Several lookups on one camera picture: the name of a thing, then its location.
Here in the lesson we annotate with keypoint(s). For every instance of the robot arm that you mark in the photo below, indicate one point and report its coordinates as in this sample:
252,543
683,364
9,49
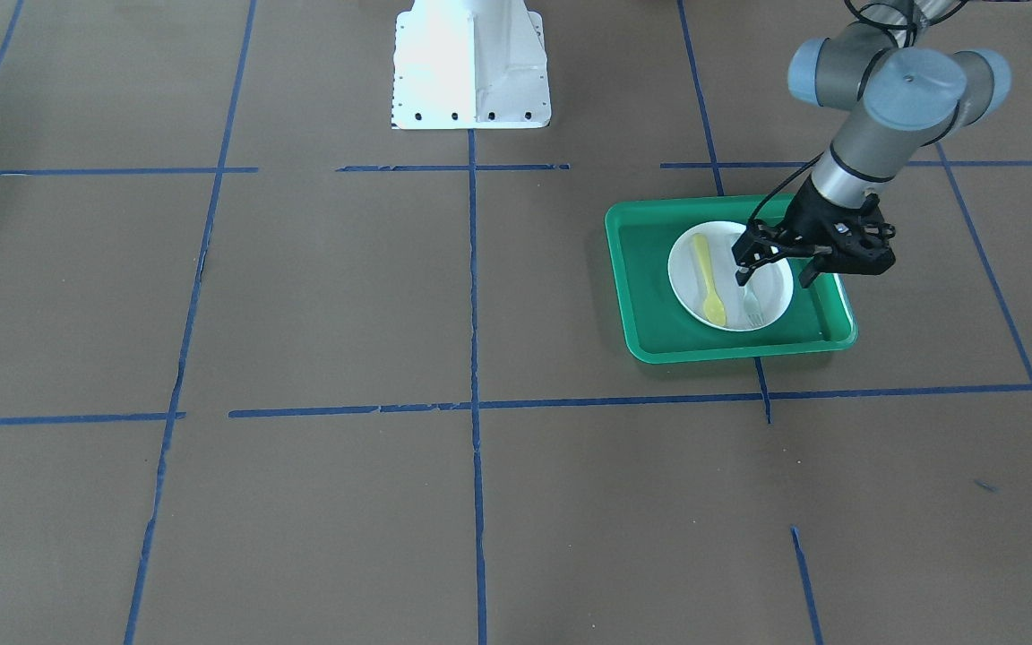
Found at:
899,98

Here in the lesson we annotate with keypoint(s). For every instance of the pale green plastic fork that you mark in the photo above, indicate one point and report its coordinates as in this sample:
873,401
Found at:
751,307

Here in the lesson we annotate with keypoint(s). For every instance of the yellow plastic spoon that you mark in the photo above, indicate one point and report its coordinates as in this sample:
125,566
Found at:
713,309

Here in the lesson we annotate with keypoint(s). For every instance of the green plastic tray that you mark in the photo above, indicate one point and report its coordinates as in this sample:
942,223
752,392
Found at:
659,287

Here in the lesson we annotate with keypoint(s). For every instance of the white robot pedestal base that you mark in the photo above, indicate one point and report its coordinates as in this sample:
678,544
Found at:
470,64

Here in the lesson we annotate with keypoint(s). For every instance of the white round plate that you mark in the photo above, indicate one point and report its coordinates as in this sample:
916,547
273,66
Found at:
773,285

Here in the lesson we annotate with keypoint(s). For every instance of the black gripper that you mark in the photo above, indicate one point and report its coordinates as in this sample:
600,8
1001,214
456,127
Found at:
811,218

